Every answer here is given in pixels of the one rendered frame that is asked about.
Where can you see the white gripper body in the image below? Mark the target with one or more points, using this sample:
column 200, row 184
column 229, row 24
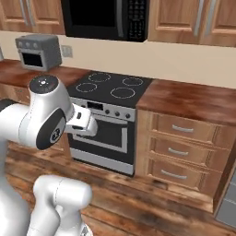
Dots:
column 92, row 127

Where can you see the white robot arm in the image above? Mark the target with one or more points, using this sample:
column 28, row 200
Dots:
column 46, row 104

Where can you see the black microwave oven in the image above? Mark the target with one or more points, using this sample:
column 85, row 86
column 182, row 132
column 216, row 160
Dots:
column 104, row 18

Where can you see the black microwave door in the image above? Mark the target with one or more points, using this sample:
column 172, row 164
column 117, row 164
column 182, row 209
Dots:
column 92, row 17

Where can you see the black oven knob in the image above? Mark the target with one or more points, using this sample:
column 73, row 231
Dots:
column 127, row 116
column 117, row 113
column 107, row 111

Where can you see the black oven door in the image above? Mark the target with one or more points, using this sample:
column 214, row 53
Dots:
column 113, row 138

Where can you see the steel oven bottom drawer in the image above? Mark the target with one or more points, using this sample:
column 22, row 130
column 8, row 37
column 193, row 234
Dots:
column 104, row 161

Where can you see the black glass hob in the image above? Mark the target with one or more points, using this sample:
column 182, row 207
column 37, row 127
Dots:
column 110, row 87

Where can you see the grey toaster oven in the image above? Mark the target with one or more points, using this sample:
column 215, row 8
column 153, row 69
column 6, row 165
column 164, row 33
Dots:
column 40, row 50

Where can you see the wooden drawer front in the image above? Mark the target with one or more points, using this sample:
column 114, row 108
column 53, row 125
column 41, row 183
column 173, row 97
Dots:
column 196, row 179
column 199, row 129
column 199, row 155

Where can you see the wooden cupboard door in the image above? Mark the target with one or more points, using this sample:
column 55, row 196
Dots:
column 226, row 21
column 9, row 14
column 172, row 18
column 49, row 15

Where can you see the steel dishwasher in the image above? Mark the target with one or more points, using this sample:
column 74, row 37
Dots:
column 229, row 202

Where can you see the grey wall outlet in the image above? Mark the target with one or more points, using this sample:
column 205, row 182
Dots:
column 67, row 51

